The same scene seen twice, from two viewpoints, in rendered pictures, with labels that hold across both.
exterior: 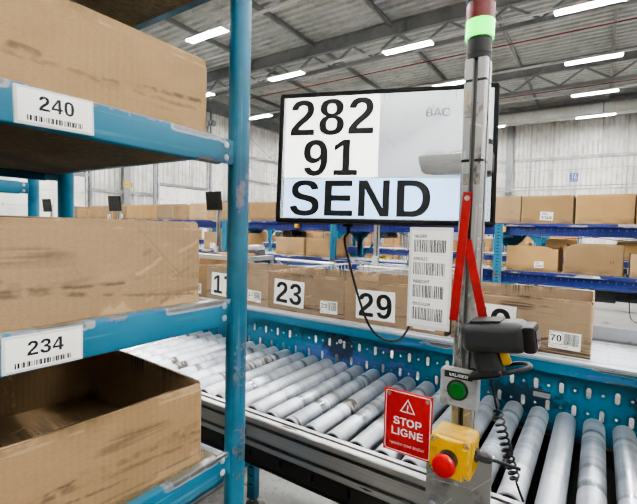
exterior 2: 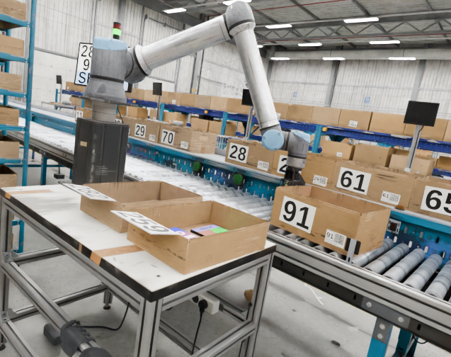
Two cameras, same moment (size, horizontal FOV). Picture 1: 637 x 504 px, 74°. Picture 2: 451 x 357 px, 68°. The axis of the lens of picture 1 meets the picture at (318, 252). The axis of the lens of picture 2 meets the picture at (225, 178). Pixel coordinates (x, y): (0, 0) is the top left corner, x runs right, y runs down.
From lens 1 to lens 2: 1.90 m
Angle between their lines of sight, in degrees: 9
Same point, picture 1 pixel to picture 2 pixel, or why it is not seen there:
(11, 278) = not seen: outside the picture
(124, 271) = (1, 81)
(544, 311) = (180, 134)
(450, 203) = not seen: hidden behind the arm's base
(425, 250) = not seen: hidden behind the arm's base
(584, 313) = (190, 134)
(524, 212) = (340, 120)
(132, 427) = (1, 111)
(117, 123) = not seen: outside the picture
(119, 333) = not seen: outside the picture
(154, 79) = (9, 44)
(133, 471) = (1, 120)
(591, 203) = (380, 118)
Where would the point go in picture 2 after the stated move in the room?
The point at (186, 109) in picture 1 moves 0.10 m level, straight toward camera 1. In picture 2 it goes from (18, 50) to (9, 47)
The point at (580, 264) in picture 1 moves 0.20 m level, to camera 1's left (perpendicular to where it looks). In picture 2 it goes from (362, 157) to (351, 155)
